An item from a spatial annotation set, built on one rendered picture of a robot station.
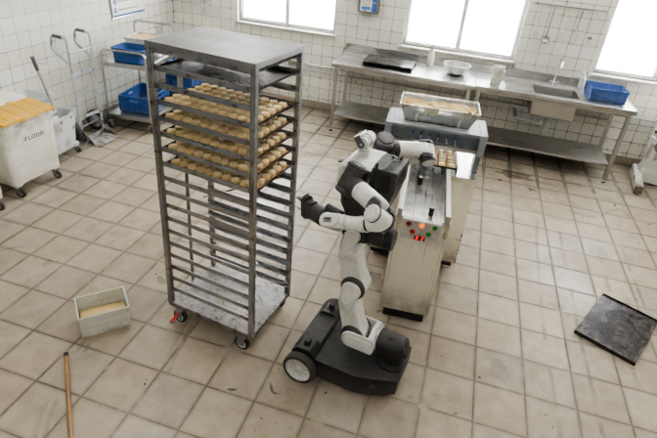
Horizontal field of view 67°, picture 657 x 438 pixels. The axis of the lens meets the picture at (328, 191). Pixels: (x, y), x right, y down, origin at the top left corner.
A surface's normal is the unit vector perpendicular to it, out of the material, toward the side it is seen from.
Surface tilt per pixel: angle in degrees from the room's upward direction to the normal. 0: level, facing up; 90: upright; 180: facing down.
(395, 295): 90
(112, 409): 0
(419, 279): 90
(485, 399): 0
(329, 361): 0
